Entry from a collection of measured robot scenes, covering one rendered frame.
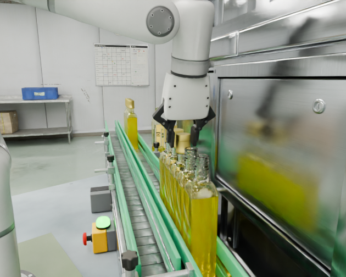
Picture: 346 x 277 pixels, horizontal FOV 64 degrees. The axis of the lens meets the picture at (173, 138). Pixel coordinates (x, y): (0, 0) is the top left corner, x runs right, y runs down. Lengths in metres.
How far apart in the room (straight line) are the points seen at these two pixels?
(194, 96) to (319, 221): 0.32
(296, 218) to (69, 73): 6.09
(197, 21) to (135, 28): 0.12
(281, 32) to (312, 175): 0.25
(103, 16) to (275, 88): 0.32
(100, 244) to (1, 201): 0.41
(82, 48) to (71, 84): 0.78
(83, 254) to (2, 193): 0.44
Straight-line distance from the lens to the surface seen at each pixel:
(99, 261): 0.93
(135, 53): 6.44
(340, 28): 0.45
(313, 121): 0.47
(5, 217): 0.63
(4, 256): 0.66
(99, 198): 1.17
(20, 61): 6.54
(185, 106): 0.58
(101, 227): 0.93
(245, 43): 0.64
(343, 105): 0.43
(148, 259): 0.69
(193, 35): 0.54
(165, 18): 0.47
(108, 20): 0.47
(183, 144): 0.62
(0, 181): 0.59
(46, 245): 0.87
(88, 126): 6.47
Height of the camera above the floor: 1.29
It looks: 12 degrees down
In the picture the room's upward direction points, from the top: straight up
